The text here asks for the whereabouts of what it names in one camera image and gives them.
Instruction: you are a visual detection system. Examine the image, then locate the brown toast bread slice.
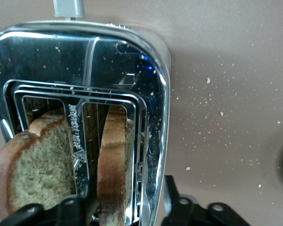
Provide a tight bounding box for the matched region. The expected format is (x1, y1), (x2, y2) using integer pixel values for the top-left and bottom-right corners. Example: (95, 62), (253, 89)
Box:
(0, 110), (76, 221)
(96, 105), (135, 226)

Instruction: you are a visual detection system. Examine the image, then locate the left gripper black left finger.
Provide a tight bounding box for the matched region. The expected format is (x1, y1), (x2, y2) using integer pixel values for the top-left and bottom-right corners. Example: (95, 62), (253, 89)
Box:
(0, 174), (99, 226)

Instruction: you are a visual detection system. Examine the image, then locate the chrome and beige toaster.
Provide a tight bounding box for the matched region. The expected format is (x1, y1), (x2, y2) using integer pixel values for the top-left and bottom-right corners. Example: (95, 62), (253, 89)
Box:
(0, 0), (172, 226)

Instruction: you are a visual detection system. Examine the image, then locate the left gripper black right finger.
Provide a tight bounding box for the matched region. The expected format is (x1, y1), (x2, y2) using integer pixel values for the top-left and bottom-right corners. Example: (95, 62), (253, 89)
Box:
(160, 175), (252, 226)

